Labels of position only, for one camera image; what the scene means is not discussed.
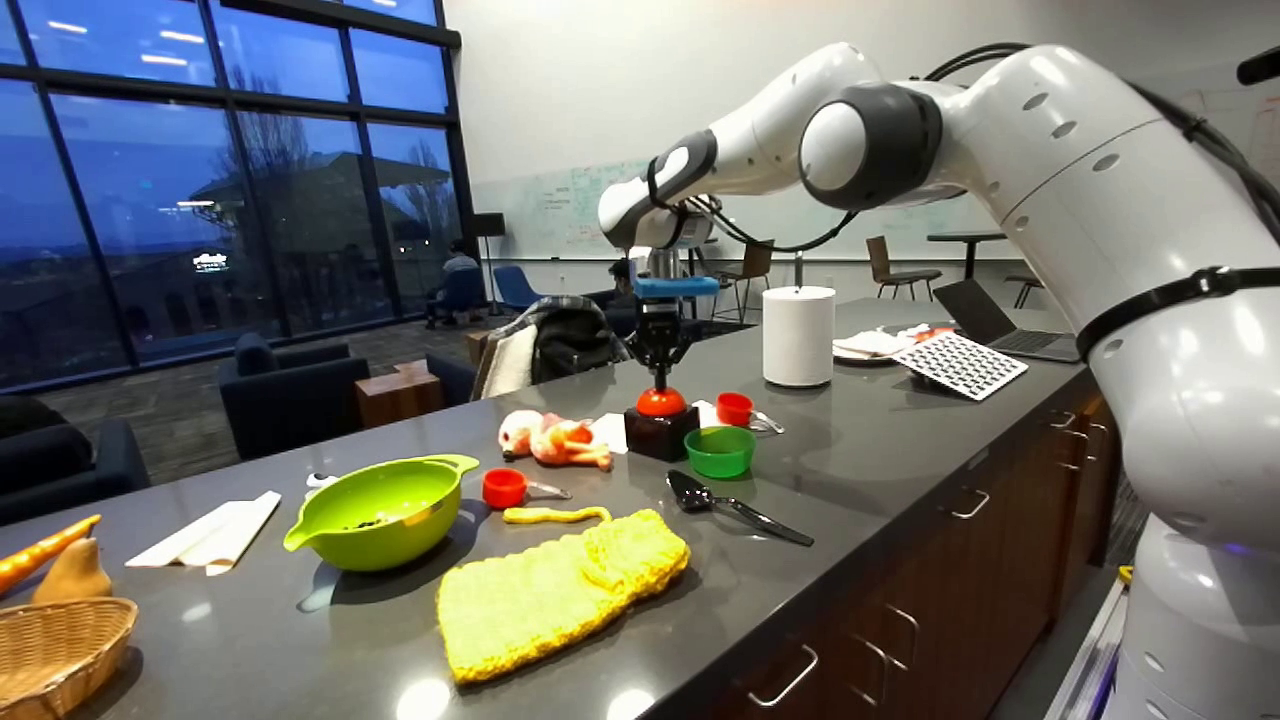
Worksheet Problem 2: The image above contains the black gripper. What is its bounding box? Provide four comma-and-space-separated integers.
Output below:
628, 298, 690, 391

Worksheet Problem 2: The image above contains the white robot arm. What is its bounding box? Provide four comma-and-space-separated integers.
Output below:
597, 45, 1280, 720

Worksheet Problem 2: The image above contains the white paper sheet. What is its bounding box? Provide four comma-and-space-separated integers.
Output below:
591, 400, 719, 452

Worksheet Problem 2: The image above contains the red measuring cup on paper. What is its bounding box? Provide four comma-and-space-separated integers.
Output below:
714, 391, 779, 432

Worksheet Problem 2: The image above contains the black backpack on chair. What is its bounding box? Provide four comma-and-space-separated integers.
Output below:
471, 295, 622, 400

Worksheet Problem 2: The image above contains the small green bowl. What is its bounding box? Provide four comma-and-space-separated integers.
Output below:
683, 425, 754, 479

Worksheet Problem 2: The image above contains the black plastic spoon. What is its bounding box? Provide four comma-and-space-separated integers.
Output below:
668, 467, 810, 549

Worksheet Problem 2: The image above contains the orange white plush toy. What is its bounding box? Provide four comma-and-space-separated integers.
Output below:
497, 409, 613, 467

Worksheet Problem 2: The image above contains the red measuring cup near bowl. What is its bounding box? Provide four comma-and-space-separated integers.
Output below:
481, 467, 562, 508

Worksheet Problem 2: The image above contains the white keyboard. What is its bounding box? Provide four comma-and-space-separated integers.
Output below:
899, 332, 1027, 400

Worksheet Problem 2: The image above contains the yellow crochet pouch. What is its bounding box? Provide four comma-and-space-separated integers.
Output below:
435, 508, 690, 684

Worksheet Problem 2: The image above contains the dark laptop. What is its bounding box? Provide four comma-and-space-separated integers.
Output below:
935, 279, 1081, 364

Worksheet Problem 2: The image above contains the lime green mixing bowl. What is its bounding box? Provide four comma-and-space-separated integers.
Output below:
283, 452, 474, 571

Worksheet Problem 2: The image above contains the dark wooden counter cabinet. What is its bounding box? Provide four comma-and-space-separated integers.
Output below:
657, 364, 1120, 720

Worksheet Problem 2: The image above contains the folded white paper napkin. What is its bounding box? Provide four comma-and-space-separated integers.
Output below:
127, 491, 280, 576

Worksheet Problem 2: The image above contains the wicker basket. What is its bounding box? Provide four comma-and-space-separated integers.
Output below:
0, 595, 136, 720

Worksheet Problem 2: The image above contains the orange carrot toy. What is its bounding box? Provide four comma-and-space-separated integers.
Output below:
0, 513, 101, 595

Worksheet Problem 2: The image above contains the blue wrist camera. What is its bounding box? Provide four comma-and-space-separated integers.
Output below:
632, 274, 719, 298

